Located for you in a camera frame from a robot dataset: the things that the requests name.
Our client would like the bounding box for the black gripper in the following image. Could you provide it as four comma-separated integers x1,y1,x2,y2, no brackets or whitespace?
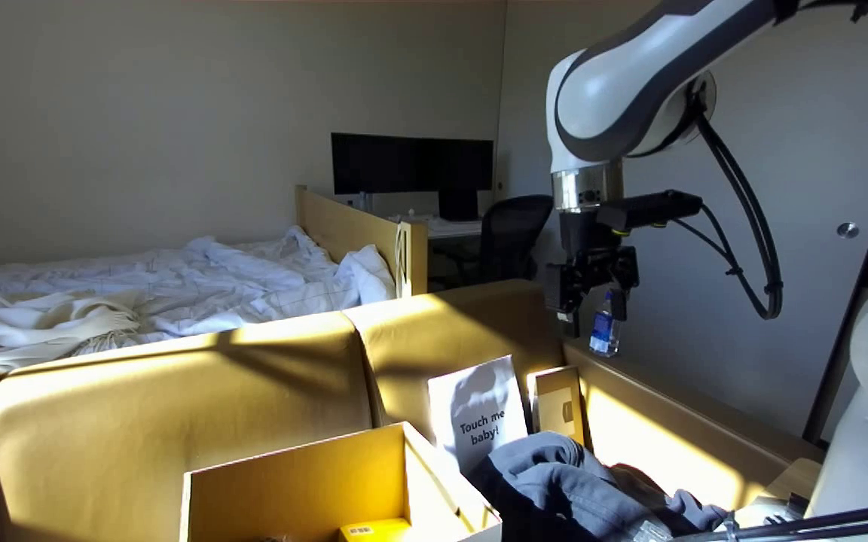
556,208,645,360

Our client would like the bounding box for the blue-grey hoodie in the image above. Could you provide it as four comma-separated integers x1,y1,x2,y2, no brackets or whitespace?
473,431,737,542

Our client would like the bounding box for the small flat cardboard box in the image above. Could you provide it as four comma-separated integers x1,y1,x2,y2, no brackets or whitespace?
521,360,591,450

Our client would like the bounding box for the tall cardboard box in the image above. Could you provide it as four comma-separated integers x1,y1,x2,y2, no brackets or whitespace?
346,276,569,436

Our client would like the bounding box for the low cardboard box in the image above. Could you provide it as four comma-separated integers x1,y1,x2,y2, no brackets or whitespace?
562,337,827,517

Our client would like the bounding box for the open cardboard box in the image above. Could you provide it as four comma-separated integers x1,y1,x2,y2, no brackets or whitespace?
178,417,508,542

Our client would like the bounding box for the long cardboard box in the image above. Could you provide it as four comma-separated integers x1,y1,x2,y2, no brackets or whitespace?
0,309,381,542

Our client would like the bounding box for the black office chair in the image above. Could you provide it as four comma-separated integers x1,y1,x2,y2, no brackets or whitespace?
428,193,557,290

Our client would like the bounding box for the white desk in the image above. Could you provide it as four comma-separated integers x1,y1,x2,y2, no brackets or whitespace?
421,213,488,245

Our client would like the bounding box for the black computer monitor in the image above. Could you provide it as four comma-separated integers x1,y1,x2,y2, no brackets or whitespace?
330,129,498,223

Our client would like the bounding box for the black tripod leg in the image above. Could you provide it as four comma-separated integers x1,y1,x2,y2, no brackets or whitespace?
802,114,868,446

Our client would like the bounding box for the yellow item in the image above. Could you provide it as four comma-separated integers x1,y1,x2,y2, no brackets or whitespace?
337,515,417,542

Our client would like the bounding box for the black rod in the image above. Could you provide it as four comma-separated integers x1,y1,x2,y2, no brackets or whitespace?
673,496,868,542

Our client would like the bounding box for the white crumpled bed sheet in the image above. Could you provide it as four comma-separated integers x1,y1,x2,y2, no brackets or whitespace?
0,223,396,382

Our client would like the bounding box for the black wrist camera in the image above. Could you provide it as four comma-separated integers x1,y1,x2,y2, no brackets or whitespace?
596,186,710,235

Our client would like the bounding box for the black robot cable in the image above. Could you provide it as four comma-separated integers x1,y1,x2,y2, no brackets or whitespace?
673,80,786,323

